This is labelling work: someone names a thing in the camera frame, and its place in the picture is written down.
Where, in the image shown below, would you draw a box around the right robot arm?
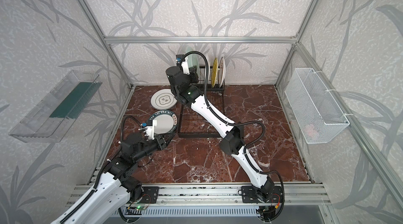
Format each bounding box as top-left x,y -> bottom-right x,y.
166,51 -> 282,203

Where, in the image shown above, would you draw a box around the aluminium cage frame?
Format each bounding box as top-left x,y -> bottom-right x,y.
77,0 -> 403,207

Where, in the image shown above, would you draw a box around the large white orange sunburst plate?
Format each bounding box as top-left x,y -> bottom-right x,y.
205,56 -> 211,86

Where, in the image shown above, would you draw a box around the clear plastic wall bin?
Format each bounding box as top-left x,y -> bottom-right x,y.
9,70 -> 102,143

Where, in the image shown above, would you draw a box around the yellow green woven plate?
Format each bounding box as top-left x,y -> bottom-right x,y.
211,58 -> 219,88

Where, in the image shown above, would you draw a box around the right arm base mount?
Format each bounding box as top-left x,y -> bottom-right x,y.
238,186 -> 283,204

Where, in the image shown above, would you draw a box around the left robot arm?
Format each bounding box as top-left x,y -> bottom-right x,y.
54,116 -> 177,224

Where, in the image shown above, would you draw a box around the pink object in basket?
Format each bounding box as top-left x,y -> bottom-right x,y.
304,124 -> 319,141

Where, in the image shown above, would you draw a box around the white wire mesh basket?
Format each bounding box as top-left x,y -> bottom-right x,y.
285,68 -> 350,144

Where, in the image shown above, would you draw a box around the small white orange sunburst plate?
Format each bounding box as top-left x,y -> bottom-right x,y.
218,57 -> 226,88

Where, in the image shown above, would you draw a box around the mint green flower plate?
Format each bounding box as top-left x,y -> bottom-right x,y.
186,46 -> 199,70

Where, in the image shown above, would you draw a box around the aluminium front rail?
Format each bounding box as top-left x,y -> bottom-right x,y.
65,182 -> 331,207

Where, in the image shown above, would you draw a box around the white plate green lettered rim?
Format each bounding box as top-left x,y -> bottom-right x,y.
148,110 -> 177,135

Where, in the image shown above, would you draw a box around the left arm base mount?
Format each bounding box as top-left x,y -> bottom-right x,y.
130,186 -> 160,204

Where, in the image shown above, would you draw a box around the white plate grey flower outline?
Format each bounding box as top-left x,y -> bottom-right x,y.
151,89 -> 177,110

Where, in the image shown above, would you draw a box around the black wire dish rack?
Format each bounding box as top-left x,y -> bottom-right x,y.
177,68 -> 226,139

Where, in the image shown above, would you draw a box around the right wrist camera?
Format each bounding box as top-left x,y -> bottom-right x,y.
176,54 -> 190,75

